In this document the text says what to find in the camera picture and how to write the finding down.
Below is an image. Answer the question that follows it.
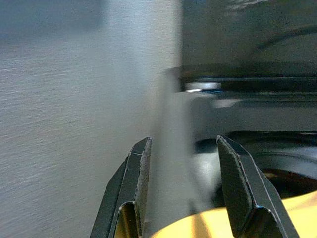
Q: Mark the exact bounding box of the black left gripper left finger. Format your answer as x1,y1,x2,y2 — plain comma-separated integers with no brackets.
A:
89,136,153,238

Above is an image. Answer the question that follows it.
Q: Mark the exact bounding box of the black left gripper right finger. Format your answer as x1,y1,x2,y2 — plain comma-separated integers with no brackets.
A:
216,134,301,238

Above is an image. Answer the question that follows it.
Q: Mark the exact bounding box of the yellow garment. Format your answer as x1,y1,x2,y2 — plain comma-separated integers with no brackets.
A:
116,190,317,238

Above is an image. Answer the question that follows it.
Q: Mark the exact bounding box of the grey top-load washing machine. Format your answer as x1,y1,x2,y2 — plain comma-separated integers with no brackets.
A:
160,65,317,216

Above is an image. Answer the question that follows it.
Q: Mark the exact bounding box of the dark transparent washer lid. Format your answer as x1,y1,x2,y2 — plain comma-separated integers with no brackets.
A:
180,0,317,76

